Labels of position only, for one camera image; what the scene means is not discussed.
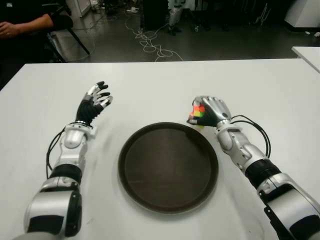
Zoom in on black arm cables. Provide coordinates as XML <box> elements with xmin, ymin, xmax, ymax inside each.
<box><xmin>45</xmin><ymin>129</ymin><xmax>67</xmax><ymax>180</ymax></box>
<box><xmin>231</xmin><ymin>114</ymin><xmax>272</xmax><ymax>158</ymax></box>

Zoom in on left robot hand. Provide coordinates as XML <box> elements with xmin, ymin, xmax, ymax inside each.
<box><xmin>76</xmin><ymin>80</ymin><xmax>114</xmax><ymax>126</ymax></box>

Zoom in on multicoloured Rubik's cube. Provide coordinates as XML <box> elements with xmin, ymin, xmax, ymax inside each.
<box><xmin>188</xmin><ymin>101</ymin><xmax>207</xmax><ymax>131</ymax></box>

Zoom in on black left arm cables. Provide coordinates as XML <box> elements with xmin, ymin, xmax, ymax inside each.
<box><xmin>45</xmin><ymin>129</ymin><xmax>67</xmax><ymax>180</ymax></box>

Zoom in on black chair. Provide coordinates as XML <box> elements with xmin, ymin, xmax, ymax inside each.
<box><xmin>44</xmin><ymin>24</ymin><xmax>91</xmax><ymax>63</ymax></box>

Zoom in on round dark brown plate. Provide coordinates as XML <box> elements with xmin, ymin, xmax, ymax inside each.
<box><xmin>117</xmin><ymin>121</ymin><xmax>220</xmax><ymax>213</ymax></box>

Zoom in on white side table corner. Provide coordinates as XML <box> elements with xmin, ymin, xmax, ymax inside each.
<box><xmin>291</xmin><ymin>46</ymin><xmax>320</xmax><ymax>73</ymax></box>

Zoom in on white cabinet with black base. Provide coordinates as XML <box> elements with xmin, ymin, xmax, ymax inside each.
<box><xmin>284</xmin><ymin>0</ymin><xmax>320</xmax><ymax>33</ymax></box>

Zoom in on white cable on floor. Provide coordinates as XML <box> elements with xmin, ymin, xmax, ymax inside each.
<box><xmin>124</xmin><ymin>14</ymin><xmax>185</xmax><ymax>63</ymax></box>

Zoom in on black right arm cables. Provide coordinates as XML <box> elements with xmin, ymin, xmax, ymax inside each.
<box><xmin>231</xmin><ymin>114</ymin><xmax>272</xmax><ymax>158</ymax></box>

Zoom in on white storage unit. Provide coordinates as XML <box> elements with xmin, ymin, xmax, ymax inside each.
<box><xmin>65</xmin><ymin>0</ymin><xmax>92</xmax><ymax>18</ymax></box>

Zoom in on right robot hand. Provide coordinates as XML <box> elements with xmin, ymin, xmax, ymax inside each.
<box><xmin>186</xmin><ymin>95</ymin><xmax>233</xmax><ymax>131</ymax></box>

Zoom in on white humanoid robot legs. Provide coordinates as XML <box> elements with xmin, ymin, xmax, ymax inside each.
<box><xmin>166</xmin><ymin>0</ymin><xmax>185</xmax><ymax>36</ymax></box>

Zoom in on person in black shirt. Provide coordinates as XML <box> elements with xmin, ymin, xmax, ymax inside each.
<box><xmin>0</xmin><ymin>0</ymin><xmax>75</xmax><ymax>63</ymax></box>

